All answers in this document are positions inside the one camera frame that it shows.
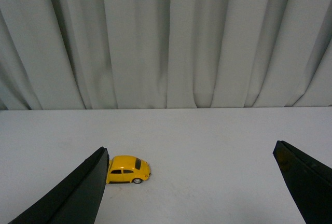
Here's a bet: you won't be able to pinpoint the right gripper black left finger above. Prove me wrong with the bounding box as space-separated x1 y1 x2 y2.
11 147 109 223

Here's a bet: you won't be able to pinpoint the grey pleated curtain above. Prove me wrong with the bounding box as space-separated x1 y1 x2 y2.
1 0 331 110

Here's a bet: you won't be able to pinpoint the yellow beetle toy car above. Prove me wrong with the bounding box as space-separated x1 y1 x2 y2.
106 155 151 184

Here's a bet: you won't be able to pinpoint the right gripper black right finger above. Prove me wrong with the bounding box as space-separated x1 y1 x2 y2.
273 141 331 223

